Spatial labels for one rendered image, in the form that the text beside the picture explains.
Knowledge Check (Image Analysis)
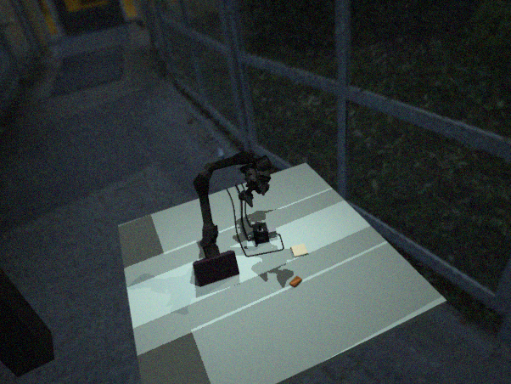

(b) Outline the small orange-brown block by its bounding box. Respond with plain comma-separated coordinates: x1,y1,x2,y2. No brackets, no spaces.
289,275,302,287

